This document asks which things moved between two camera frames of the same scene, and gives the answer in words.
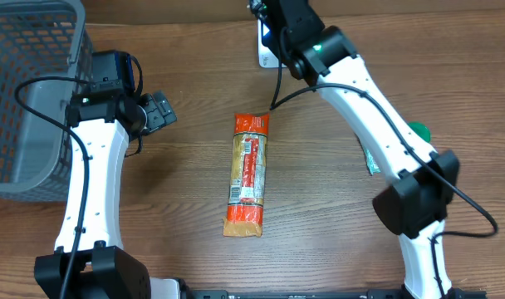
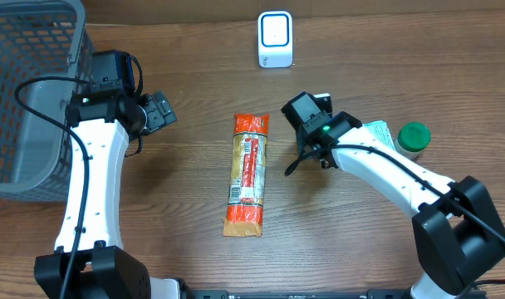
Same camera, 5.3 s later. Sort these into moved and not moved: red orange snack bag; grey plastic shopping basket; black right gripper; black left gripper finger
Moved: black right gripper
Not moved: black left gripper finger; red orange snack bag; grey plastic shopping basket
